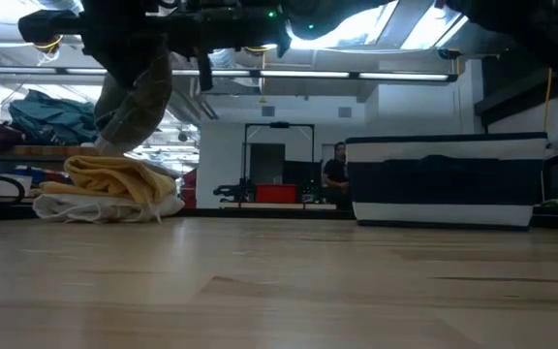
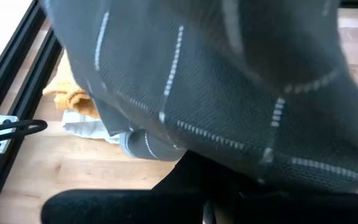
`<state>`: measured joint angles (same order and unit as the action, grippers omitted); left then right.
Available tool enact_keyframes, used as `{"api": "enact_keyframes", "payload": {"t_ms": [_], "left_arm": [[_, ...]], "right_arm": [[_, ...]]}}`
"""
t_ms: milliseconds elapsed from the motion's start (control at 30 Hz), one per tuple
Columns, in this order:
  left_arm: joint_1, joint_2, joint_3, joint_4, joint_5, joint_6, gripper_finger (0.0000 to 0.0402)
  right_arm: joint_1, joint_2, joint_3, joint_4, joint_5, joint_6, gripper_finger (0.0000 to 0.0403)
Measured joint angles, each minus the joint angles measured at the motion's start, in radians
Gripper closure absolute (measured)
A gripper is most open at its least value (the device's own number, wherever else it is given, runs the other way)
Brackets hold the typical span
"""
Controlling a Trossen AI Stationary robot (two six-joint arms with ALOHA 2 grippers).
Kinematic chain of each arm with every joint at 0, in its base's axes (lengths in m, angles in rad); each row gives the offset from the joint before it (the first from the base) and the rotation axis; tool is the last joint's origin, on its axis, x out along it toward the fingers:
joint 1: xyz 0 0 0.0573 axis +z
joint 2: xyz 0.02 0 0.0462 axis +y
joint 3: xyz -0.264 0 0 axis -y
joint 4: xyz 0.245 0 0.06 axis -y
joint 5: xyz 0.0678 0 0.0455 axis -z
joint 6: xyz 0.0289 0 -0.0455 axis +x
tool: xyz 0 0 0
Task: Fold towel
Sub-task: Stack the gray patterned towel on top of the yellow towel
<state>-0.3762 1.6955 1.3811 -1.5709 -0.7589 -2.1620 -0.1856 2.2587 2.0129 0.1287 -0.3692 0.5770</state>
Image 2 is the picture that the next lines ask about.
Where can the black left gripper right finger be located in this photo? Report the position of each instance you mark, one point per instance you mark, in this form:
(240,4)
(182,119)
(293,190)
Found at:
(291,211)

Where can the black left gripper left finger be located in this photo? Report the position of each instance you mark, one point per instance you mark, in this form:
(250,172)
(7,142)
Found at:
(120,208)

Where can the white checked towel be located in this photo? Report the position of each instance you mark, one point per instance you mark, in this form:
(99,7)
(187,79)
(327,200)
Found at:
(82,127)

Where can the orange towel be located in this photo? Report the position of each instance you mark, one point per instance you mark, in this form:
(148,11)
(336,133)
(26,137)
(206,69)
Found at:
(73,99)

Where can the grey checked towel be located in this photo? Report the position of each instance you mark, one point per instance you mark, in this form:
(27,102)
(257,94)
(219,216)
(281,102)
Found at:
(213,93)

